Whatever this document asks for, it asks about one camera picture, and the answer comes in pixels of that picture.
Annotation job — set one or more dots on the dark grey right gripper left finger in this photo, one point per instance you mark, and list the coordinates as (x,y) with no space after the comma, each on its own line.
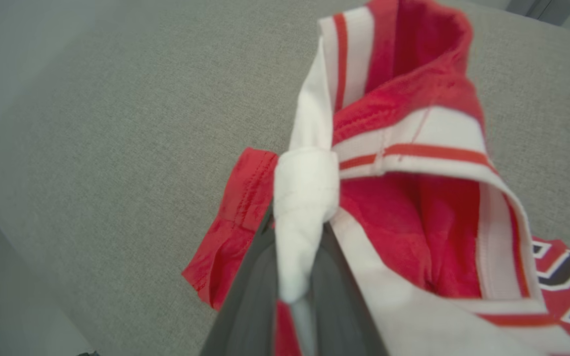
(248,316)

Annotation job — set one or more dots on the red white striped jersey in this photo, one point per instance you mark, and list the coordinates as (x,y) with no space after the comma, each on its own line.
(413,212)

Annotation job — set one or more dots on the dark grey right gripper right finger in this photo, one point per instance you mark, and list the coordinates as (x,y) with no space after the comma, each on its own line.
(339,316)

